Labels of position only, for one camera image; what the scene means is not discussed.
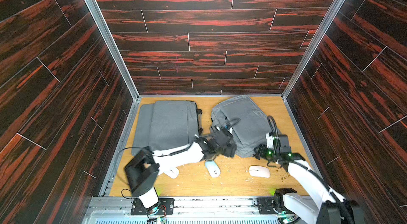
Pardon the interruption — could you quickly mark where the grey laptop bag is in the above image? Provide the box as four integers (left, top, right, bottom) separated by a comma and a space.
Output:
131, 103, 159, 156
147, 101, 203, 150
211, 95, 271, 158

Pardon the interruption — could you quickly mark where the pale blue computer mouse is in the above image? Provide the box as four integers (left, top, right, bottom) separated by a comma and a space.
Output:
205, 160, 220, 178

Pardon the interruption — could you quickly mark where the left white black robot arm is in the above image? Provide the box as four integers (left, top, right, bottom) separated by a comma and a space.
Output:
124, 125, 237, 212

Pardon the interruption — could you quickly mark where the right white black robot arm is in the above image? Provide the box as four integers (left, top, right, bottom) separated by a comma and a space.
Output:
254, 132, 365, 224

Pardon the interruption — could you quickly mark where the right white pink computer mouse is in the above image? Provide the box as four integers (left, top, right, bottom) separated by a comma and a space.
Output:
249, 165, 270, 178

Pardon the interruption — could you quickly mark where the left white computer mouse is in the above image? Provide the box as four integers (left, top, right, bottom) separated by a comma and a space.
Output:
163, 167, 180, 179

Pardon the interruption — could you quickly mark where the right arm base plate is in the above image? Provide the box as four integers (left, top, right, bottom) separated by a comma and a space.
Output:
253, 197, 296, 216

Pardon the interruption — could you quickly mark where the aluminium front rail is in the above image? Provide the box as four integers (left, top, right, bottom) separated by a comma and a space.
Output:
81, 196, 354, 224

